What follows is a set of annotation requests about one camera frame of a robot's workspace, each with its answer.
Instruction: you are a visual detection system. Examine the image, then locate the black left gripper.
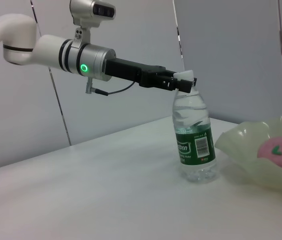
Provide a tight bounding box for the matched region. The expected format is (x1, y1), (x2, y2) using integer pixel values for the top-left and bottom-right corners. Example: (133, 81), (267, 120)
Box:
(104, 57), (198, 94)

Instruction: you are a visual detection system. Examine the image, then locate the clear green-label water bottle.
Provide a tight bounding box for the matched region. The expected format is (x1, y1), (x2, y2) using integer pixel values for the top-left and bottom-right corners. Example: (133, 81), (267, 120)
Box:
(172, 70), (218, 184)

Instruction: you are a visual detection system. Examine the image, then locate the translucent green fruit bowl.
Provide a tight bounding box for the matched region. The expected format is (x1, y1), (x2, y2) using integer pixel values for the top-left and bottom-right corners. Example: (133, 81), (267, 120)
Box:
(214, 114), (282, 196)

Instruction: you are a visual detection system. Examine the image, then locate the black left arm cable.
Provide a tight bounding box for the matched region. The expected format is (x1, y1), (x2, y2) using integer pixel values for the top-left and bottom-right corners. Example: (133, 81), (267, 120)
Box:
(85, 76), (134, 96)

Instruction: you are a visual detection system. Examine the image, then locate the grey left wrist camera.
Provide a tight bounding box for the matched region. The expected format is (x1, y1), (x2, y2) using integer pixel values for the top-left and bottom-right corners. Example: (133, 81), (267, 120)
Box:
(69, 0), (116, 50)

